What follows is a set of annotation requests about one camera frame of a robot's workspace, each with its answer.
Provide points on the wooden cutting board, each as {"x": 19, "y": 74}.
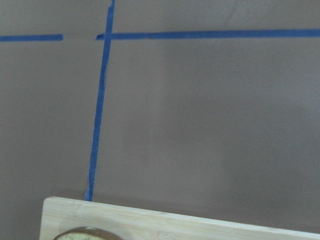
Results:
{"x": 61, "y": 214}

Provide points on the bread slice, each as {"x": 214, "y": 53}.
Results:
{"x": 87, "y": 233}

